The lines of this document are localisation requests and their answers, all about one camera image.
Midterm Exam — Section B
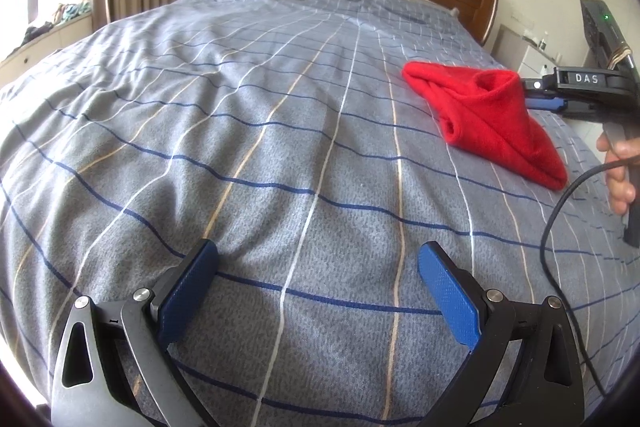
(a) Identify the blue plaid duvet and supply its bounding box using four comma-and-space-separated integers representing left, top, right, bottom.
1, 0, 639, 426

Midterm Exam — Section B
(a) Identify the white desk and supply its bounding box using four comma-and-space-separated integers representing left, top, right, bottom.
491, 25, 556, 78

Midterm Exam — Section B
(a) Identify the black cable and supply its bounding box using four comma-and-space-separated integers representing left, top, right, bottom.
540, 155, 640, 398

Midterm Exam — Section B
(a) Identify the window sill clutter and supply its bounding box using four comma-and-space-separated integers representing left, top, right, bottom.
21, 1, 94, 46

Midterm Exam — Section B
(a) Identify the person right hand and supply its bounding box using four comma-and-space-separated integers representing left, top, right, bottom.
597, 133, 640, 216

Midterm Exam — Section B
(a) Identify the red knit sweater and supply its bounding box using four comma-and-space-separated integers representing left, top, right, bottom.
401, 61, 567, 191

